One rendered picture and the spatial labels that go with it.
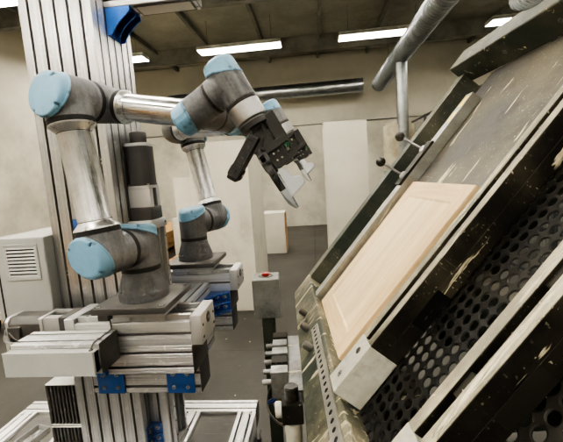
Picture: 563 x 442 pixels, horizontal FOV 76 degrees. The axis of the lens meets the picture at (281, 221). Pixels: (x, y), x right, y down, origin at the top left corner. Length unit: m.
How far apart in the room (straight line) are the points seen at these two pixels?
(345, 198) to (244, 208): 1.89
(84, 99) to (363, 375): 0.94
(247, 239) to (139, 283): 2.59
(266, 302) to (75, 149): 0.98
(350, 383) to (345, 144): 4.43
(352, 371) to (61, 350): 0.79
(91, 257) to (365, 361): 0.70
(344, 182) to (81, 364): 4.33
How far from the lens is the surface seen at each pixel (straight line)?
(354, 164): 5.07
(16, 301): 1.58
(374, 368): 0.82
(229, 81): 0.82
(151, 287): 1.16
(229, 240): 3.70
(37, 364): 1.24
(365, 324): 1.00
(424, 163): 1.45
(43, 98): 1.09
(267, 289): 1.61
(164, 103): 1.05
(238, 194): 3.62
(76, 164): 1.06
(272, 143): 0.78
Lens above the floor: 1.38
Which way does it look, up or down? 7 degrees down
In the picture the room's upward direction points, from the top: 4 degrees counter-clockwise
